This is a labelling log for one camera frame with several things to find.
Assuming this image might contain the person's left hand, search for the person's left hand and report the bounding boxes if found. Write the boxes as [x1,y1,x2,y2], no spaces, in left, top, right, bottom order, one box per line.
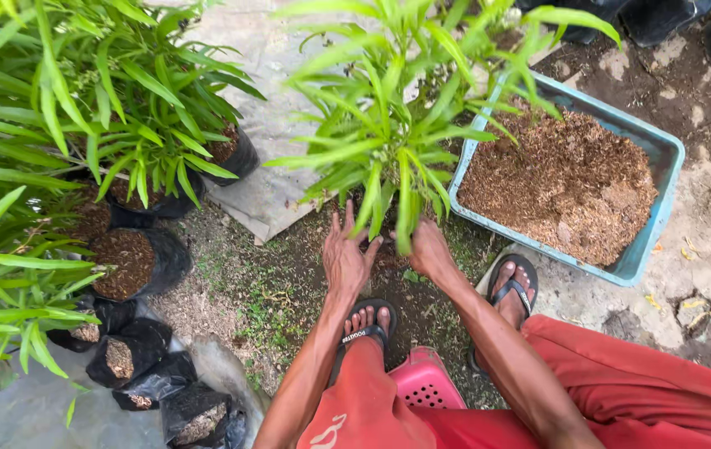
[322,200,385,300]

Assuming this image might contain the person's right hand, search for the person's right hand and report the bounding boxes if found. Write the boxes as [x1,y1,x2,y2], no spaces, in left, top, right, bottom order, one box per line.
[390,217,460,285]

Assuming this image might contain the green long-leaved seedling plant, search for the green long-leaved seedling plant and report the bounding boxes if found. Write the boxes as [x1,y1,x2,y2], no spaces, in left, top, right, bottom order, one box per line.
[264,0,622,257]

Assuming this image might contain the person's left foot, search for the person's left foot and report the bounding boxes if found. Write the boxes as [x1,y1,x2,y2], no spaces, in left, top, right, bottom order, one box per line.
[343,304,392,351]

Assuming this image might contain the person's foot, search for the person's foot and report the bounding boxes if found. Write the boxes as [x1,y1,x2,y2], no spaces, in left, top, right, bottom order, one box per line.
[488,261,536,329]
[343,304,392,351]

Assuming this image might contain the person's left black flip-flop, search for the person's left black flip-flop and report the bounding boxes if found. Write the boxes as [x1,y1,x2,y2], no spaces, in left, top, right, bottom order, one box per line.
[328,298,399,385]

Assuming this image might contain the person's black flip-flop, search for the person's black flip-flop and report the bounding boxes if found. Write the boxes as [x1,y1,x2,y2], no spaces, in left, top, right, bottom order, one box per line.
[328,298,399,385]
[467,252,540,375]

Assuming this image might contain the person's right black flip-flop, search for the person's right black flip-flop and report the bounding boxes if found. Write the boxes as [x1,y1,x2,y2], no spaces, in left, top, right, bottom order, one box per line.
[467,252,540,375]

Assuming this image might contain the person's right foot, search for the person's right foot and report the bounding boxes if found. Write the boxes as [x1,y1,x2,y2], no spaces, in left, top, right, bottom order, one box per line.
[488,261,536,329]

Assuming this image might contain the pink plastic stool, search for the pink plastic stool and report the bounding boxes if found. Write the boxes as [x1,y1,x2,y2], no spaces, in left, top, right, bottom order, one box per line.
[388,346,468,411]

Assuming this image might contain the brown planting media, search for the brown planting media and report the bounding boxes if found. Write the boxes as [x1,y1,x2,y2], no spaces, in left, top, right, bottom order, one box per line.
[458,99,659,268]

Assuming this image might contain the grey ground sheet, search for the grey ground sheet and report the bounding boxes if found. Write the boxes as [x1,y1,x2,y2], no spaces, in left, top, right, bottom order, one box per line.
[143,0,562,245]

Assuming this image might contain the large black soil-filled polybag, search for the large black soil-filled polybag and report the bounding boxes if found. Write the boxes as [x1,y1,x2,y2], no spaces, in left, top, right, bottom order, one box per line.
[201,123,262,187]
[89,227,193,303]
[108,167,206,220]

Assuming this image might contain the person's red shorts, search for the person's red shorts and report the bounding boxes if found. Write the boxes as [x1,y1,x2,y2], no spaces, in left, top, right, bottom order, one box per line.
[296,314,711,449]

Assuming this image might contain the small black filled polybag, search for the small black filled polybag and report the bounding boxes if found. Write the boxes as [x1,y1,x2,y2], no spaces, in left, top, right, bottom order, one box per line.
[160,382,248,449]
[111,351,198,412]
[85,318,173,389]
[47,298,138,354]

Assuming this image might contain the blue plastic tub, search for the blue plastic tub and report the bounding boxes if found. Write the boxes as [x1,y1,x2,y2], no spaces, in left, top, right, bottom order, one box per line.
[448,70,686,288]

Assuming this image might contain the row of black polybags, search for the row of black polybags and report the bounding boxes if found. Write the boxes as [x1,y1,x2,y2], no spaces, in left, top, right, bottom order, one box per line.
[514,0,711,67]

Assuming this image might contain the group of green potted seedlings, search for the group of green potted seedlings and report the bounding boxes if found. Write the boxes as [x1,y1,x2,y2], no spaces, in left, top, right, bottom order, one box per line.
[0,0,267,380]

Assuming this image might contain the grey plastic tarp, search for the grey plastic tarp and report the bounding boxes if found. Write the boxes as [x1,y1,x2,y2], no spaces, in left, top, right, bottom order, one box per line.
[0,299,271,449]

